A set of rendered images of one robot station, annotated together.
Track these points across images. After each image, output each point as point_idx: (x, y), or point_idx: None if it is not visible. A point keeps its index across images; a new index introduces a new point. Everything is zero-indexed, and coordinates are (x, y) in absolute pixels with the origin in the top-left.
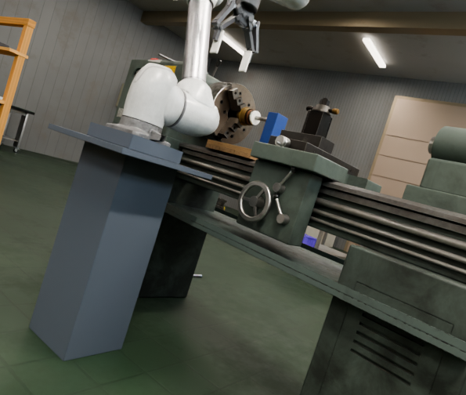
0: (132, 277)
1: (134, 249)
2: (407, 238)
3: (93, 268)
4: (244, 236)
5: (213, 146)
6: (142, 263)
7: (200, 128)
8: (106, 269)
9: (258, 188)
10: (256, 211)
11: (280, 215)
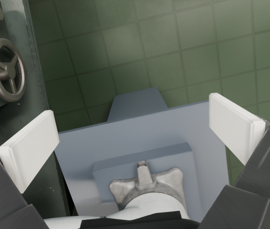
0: (122, 108)
1: (129, 113)
2: None
3: (163, 101)
4: None
5: None
6: (115, 113)
7: (49, 218)
8: (150, 103)
9: None
10: (13, 58)
11: None
